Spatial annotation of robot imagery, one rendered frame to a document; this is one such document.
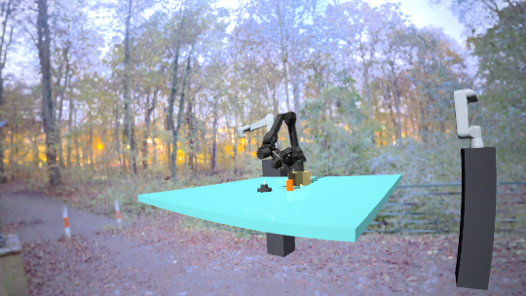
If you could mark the orange knob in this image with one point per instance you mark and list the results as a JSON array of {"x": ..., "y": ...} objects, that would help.
[{"x": 289, "y": 185}]

